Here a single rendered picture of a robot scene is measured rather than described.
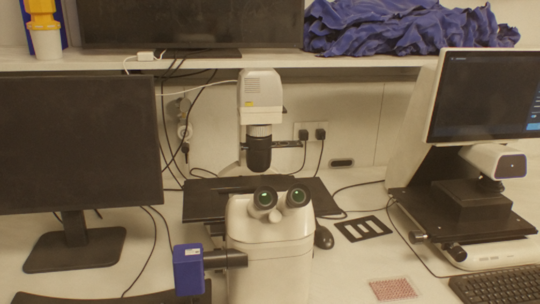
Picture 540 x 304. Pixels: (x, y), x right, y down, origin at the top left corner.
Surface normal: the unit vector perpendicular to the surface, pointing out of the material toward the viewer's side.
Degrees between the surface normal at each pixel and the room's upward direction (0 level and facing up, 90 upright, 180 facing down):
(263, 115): 90
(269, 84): 73
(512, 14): 90
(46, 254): 0
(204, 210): 0
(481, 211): 90
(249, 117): 90
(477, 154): 82
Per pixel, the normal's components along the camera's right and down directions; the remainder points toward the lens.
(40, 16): 0.15, 0.31
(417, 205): 0.02, -0.92
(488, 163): -0.98, -0.15
